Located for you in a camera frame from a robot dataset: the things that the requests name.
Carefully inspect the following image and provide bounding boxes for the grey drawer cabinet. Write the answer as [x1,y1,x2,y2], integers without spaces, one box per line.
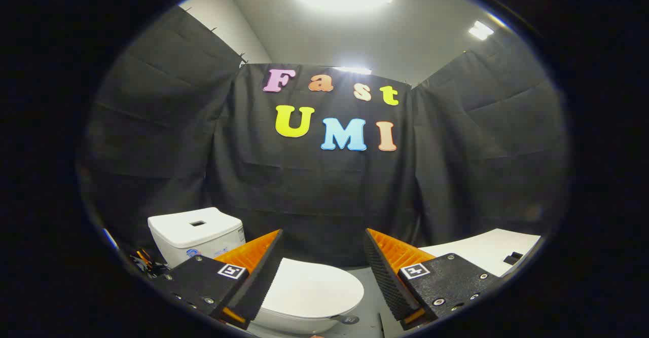
[418,228,542,278]

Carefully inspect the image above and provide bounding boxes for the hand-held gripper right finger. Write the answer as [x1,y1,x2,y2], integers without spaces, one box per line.
[364,228,501,331]

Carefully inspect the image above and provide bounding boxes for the white toilet tank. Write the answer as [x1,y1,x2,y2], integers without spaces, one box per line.
[148,207,246,269]

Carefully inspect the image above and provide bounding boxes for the black backdrop cloth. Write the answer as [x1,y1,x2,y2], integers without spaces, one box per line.
[76,5,568,273]

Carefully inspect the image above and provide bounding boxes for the white toilet bowl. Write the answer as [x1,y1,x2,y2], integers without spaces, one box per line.
[251,308,341,335]

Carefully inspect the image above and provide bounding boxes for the tangled orange black cables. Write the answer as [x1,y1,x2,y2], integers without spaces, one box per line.
[129,248,170,278]

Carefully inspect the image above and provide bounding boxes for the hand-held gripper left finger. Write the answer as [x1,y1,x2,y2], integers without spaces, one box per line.
[151,229,284,330]

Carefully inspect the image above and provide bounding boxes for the white toilet lid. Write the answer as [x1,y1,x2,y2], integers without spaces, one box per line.
[256,257,365,326]

